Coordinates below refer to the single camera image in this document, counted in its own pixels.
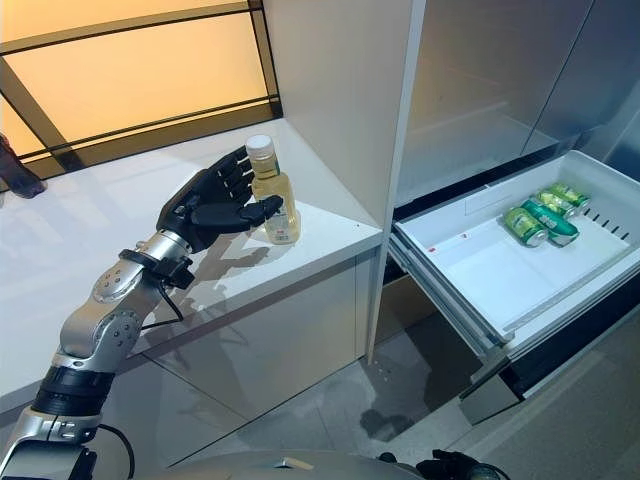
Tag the yellow drink bottle white cap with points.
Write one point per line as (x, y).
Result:
(285, 220)

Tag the white vertical cabinet panel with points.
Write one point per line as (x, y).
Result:
(340, 100)

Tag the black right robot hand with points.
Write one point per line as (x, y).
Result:
(445, 467)

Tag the green drink can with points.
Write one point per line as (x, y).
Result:
(552, 225)
(565, 197)
(525, 227)

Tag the brown cardboard panel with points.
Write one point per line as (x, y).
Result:
(405, 305)

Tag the backlit window black frame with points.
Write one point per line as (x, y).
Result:
(125, 75)

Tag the white counter cabinet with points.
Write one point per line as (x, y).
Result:
(280, 325)

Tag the white fridge drawer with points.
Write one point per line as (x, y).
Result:
(475, 260)

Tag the dark drink bottle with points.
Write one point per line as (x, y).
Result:
(20, 175)

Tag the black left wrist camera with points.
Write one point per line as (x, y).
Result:
(175, 275)

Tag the silver robot torso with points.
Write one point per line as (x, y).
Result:
(300, 465)

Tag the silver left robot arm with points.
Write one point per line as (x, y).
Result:
(85, 330)

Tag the stainless steel fridge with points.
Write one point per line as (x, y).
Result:
(475, 100)

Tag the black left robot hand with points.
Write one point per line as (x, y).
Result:
(200, 205)

